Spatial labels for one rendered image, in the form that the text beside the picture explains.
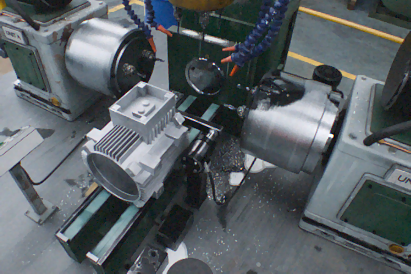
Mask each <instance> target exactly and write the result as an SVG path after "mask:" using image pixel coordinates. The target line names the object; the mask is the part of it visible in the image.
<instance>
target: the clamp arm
mask: <svg viewBox="0 0 411 274"><path fill-rule="evenodd" d="M175 113H176V114H177V113H180V114H181V115H182V117H183V118H184V119H185V120H184V121H183V124H185V125H187V126H190V127H193V128H195V129H197V130H200V131H203V132H205V133H208V132H210V131H211V130H212V132H216V133H215V137H217V138H220V137H221V136H222V134H223V127H222V126H220V125H217V124H214V123H213V122H209V121H207V120H205V119H201V118H200V117H199V116H194V115H192V114H189V113H186V112H184V111H181V110H179V109H176V108H175Z"/></svg>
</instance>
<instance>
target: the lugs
mask: <svg viewBox="0 0 411 274"><path fill-rule="evenodd" d="M184 120H185V119H184V118H183V117H182V115H181V114H180V113H177V114H175V116H173V117H172V122H173V123H174V125H175V126H176V127H177V126H179V125H181V124H182V123H183V121H184ZM94 144H95V143H94V142H93V140H90V141H88V142H87V143H86V144H85V145H84V146H83V147H82V149H83V150H84V151H85V152H86V153H87V154H88V153H90V152H92V150H93V149H94V148H93V145H94ZM125 170H126V171H127V172H128V173H129V175H130V176H131V177H134V176H137V175H138V174H139V173H140V171H141V170H142V168H141V167H140V166H139V164H137V162H135V161H133V162H131V163H129V164H128V166H127V167H126V168H125ZM93 181H94V182H95V183H96V184H97V185H98V186H102V185H101V184H100V183H99V182H98V181H97V180H96V178H94V179H93ZM132 203H134V205H135V206H137V207H143V205H144V204H145V202H142V201H140V200H139V201H136V202H132Z"/></svg>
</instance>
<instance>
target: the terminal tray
mask: <svg viewBox="0 0 411 274"><path fill-rule="evenodd" d="M140 84H143V86H140ZM166 94H170V96H167V95H166ZM115 106H118V108H114V107H115ZM175 107H176V100H175V94H173V93H172V92H168V91H166V90H163V89H160V88H158V87H155V86H152V85H150V84H147V83H144V82H142V81H141V82H140V83H138V84H137V85H136V86H135V87H134V88H133V89H131V90H130V91H129V92H127V93H126V94H125V95H124V96H123V97H122V98H121V99H119V100H118V101H117V102H116V103H115V104H114V105H113V106H111V107H110V108H109V113H110V116H111V121H112V123H113V126H115V125H116V124H117V126H118V125H120V127H121V126H123V128H124V127H126V129H127V128H129V130H131V129H132V131H133V132H134V131H135V132H136V135H137V134H138V133H139V137H140V136H143V141H144V142H145V143H146V144H147V145H149V144H150V145H151V144H152V141H155V138H157V137H158V134H159V135H160V134H161V131H164V128H167V124H168V125H169V121H170V122H172V117H173V116H175V114H176V113H175ZM143 117H145V118H146V119H145V120H142V118H143Z"/></svg>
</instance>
